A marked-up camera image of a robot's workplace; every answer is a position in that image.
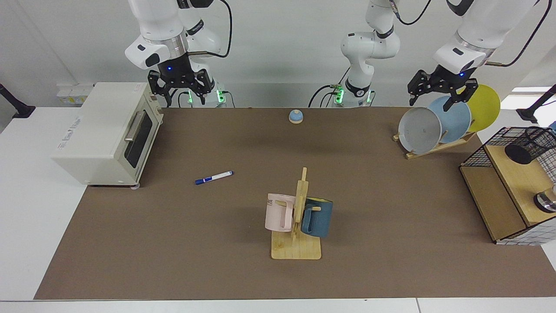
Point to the white marker with blue cap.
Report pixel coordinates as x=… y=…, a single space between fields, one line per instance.
x=215 y=177

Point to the black mesh pen holder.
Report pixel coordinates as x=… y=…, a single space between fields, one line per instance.
x=519 y=154

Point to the light blue plate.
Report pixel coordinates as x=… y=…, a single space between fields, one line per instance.
x=456 y=124

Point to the yellow plate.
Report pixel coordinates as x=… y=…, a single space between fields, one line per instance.
x=484 y=108

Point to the grey plate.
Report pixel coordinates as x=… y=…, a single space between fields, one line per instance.
x=419 y=130

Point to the wooden plate rack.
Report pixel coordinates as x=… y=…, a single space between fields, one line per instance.
x=428 y=151

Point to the pale toaster oven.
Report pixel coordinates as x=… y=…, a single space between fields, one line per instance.
x=100 y=130

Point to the small blue round bell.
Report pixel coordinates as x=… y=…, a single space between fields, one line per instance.
x=296 y=116

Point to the pink mug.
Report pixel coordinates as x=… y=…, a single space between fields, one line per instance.
x=276 y=215

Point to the brown table cloth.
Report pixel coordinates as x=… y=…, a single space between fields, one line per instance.
x=217 y=239

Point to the dark blue mug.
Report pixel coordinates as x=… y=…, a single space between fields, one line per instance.
x=319 y=219

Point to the wooden cup stand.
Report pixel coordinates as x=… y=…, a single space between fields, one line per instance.
x=295 y=250

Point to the black camera stand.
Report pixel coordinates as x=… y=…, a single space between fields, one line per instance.
x=527 y=115
x=21 y=111

